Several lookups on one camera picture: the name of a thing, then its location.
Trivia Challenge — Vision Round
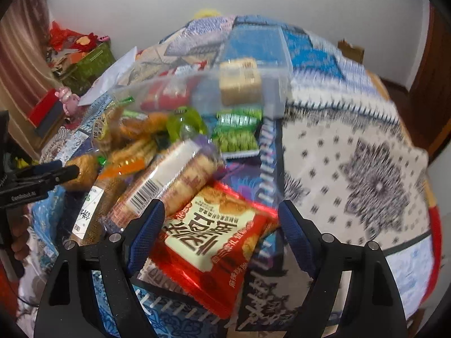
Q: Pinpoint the orange noodle ball bag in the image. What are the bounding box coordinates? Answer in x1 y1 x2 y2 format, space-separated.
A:
63 154 100 192

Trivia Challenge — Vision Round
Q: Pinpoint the brown round biscuit pack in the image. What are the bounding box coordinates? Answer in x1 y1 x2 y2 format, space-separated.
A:
70 176 128 246

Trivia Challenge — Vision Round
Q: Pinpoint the green fried snack bag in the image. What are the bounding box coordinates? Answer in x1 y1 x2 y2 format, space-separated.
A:
92 97 169 154

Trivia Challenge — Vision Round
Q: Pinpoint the red chinese snack bag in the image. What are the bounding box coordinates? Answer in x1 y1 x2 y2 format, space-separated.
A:
150 184 278 319

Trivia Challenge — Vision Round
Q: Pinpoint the long biscuit sleeve pack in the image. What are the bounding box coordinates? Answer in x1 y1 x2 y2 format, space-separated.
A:
103 135 222 233

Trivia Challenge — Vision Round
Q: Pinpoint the red sausage snack pack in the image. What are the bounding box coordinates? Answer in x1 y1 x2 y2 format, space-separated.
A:
140 76 200 112

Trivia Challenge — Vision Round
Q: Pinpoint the green jelly cup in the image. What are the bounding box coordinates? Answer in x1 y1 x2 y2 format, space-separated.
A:
166 106 208 143

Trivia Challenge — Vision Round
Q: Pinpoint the green pea snack pack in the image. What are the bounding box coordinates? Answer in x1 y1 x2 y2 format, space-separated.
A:
212 108 262 159

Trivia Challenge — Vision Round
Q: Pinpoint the square cracker pack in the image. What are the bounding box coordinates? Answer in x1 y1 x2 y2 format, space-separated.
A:
219 57 262 106

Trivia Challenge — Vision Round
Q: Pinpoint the person left hand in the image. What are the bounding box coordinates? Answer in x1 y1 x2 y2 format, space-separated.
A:
11 215 30 261

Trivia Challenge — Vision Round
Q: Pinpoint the red box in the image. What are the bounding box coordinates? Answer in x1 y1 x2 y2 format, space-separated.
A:
28 88 63 139

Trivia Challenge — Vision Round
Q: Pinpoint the pink plush toy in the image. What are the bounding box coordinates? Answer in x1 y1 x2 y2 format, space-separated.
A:
55 86 80 117

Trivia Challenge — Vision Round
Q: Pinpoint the striped red beige curtain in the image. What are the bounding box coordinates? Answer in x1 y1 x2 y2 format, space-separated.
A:
1 0 58 159

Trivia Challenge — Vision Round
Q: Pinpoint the green fabric storage box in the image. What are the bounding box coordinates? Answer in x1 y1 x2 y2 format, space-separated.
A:
60 42 115 96

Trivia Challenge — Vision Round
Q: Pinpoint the white plastic bag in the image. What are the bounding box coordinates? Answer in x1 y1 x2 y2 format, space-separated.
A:
78 46 138 107

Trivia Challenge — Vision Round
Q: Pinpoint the red toys pile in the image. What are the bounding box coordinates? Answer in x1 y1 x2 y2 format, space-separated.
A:
46 21 111 67

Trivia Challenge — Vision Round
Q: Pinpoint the patchwork bed quilt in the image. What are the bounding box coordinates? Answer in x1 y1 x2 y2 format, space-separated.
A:
21 14 443 338

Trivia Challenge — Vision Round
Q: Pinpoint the wooden door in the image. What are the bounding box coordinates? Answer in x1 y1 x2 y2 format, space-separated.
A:
410 6 450 158

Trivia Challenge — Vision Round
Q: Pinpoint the clear plastic storage bin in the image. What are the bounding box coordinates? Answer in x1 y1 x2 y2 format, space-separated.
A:
110 25 291 118

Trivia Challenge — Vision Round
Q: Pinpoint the brown cardboard box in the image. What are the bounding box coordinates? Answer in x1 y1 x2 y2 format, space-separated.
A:
337 40 365 64

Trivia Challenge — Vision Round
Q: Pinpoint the yellow foam ring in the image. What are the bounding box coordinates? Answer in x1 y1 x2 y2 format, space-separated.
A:
193 8 223 20

